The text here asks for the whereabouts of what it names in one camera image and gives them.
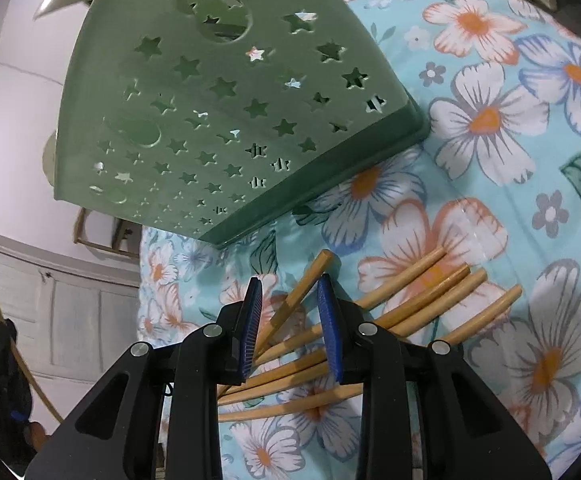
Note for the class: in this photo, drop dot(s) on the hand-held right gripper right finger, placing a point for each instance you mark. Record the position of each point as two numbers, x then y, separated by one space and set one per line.
329 330

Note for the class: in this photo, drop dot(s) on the small white spoon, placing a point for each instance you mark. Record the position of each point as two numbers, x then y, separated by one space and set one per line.
50 160

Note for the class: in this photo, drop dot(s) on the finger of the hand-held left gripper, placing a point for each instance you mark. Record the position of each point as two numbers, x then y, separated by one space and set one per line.
8 360

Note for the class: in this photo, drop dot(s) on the bamboo chopstick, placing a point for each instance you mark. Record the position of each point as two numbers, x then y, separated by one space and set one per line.
303 287
30 382

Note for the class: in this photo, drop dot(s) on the wooden chair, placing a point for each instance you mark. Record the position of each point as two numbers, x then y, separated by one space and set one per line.
100 240

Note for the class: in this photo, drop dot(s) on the white panel door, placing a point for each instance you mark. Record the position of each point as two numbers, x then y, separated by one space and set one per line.
70 300

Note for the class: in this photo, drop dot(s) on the green plastic utensil holder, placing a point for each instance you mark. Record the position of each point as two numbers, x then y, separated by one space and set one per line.
230 110

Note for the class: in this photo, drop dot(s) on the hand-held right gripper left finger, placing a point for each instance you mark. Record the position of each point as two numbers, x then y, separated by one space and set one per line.
250 332

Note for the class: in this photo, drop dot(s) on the pile of bamboo chopsticks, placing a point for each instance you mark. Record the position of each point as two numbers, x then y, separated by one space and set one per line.
435 305

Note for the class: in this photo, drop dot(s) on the floral blue blanket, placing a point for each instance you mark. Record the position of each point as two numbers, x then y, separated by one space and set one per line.
495 185

